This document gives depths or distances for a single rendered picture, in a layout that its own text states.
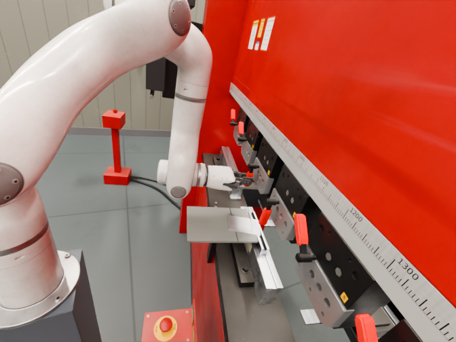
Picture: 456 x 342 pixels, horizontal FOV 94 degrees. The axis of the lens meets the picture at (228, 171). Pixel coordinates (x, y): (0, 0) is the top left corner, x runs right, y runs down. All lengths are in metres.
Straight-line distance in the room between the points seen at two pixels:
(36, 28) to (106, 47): 3.27
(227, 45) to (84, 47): 1.08
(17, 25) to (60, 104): 3.33
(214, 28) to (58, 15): 2.52
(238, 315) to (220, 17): 1.41
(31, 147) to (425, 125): 0.55
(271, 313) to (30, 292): 0.65
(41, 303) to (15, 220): 0.24
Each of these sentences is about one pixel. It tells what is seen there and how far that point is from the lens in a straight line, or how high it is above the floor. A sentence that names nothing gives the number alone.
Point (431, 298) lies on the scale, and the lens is 0.37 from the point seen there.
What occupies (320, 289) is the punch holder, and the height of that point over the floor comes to 1.21.
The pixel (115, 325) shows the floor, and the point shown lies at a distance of 1.76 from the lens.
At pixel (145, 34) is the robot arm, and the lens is 0.46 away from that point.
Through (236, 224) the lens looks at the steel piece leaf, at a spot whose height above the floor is 1.00.
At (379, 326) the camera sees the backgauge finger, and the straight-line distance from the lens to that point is 0.83.
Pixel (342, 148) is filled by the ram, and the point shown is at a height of 1.47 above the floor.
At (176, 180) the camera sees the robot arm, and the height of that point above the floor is 1.23.
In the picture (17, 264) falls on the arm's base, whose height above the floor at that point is 1.15.
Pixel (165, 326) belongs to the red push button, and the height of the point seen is 0.81.
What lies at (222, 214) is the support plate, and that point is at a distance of 0.89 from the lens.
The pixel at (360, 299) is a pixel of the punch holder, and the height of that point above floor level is 1.29.
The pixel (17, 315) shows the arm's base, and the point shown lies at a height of 1.01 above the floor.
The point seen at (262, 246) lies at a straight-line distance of 0.83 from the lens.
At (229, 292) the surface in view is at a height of 0.87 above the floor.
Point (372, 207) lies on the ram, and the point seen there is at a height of 1.42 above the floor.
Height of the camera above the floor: 1.59
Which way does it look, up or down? 30 degrees down
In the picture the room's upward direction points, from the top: 13 degrees clockwise
